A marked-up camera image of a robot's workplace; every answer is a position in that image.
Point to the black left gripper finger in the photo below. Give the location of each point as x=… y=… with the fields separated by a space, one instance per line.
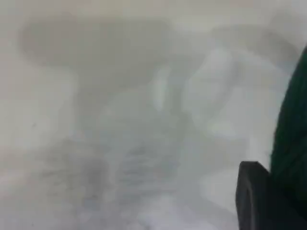
x=256 y=201

